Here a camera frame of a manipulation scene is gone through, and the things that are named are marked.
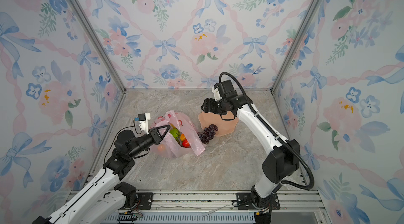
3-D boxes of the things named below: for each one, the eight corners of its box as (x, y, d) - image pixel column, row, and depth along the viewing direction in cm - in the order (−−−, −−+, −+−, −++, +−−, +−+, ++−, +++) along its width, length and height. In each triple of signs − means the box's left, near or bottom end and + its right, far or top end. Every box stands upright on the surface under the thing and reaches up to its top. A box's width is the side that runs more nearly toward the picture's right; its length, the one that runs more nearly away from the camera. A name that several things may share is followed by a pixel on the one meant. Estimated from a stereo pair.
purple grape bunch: (205, 145, 93) (205, 140, 88) (198, 137, 96) (198, 132, 91) (220, 134, 98) (221, 128, 92) (213, 127, 101) (214, 121, 95)
